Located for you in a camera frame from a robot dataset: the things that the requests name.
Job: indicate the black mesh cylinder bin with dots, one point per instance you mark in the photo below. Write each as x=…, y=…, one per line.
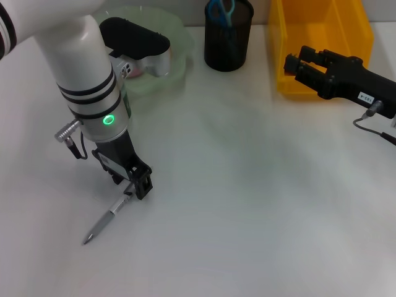
x=238, y=43

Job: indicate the green translucent plastic fruit plate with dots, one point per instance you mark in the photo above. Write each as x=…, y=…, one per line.
x=179, y=40

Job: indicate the clear water bottle green label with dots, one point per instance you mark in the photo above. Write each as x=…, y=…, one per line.
x=127, y=105

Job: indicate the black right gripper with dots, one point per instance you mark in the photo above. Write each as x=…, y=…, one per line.
x=355, y=79

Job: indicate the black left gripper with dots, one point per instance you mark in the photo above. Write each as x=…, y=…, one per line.
x=119, y=154

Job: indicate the blue capped scissors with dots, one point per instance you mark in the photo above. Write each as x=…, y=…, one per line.
x=221, y=12

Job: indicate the pink toy peach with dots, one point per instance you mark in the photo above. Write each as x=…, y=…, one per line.
x=136, y=74

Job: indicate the silver ballpoint pen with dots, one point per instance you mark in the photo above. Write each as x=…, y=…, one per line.
x=102, y=221

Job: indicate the yellow plastic storage bin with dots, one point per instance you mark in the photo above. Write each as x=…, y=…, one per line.
x=325, y=31

